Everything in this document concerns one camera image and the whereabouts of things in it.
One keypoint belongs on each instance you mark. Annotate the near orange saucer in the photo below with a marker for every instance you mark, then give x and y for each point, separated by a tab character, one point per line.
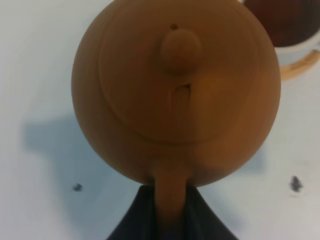
300	67

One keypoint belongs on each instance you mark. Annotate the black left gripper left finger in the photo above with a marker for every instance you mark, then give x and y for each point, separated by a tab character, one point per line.
139	222

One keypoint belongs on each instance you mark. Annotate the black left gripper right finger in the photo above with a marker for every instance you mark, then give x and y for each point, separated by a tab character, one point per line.
200	222

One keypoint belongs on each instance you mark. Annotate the brown clay teapot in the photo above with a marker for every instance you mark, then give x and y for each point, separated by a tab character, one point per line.
175	92

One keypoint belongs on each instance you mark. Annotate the near white teacup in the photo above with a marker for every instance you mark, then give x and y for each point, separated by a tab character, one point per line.
292	25

